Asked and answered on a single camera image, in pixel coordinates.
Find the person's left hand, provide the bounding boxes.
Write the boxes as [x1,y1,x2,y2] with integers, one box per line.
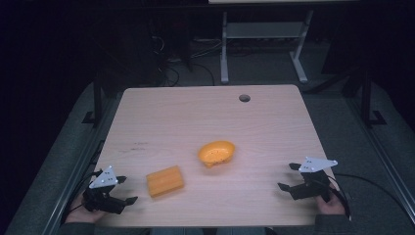
[65,191,106,225]

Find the orange plastic bowl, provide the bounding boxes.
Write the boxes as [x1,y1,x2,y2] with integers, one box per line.
[197,140,237,169]

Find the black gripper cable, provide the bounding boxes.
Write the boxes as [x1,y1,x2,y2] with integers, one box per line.
[326,173,407,221]
[60,169,104,226]

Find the black metal stand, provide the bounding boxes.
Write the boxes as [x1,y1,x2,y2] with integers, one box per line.
[359,69,388,129]
[81,75,106,129]

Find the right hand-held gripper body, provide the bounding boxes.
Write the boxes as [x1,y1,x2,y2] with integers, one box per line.
[289,157,339,204]

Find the white metal stand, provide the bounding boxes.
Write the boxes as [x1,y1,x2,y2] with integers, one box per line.
[219,9,315,85]

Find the aluminium rail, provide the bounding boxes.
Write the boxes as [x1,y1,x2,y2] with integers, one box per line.
[344,96,415,218]
[40,94,126,235]

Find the bundle of floor cables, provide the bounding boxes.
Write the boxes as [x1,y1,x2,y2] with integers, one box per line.
[148,32,223,88]

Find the person's right hand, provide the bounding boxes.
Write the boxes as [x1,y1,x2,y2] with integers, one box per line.
[315,183,347,216]

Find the orange sponge block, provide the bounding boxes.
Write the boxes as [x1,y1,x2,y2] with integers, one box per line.
[145,164,185,199]

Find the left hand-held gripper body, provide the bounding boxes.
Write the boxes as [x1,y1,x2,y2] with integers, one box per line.
[82,164,128,215]

